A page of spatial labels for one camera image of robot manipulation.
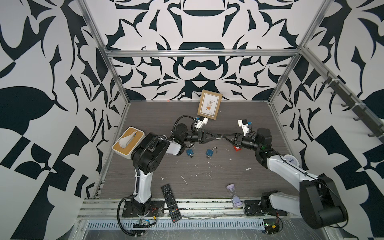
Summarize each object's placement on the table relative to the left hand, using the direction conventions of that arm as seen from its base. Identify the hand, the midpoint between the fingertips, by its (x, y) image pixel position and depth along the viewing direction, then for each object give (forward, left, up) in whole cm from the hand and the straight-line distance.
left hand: (219, 135), depth 77 cm
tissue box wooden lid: (+6, +51, -13) cm, 53 cm away
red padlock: (+3, -15, -23) cm, 27 cm away
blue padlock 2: (+1, +3, -21) cm, 21 cm away
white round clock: (-6, -45, -19) cm, 49 cm away
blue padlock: (0, +15, -20) cm, 25 cm away
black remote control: (-30, +23, -20) cm, 43 cm away
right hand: (-1, -3, -1) cm, 3 cm away
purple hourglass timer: (-28, -7, -18) cm, 34 cm away
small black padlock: (0, -2, -2) cm, 3 cm away
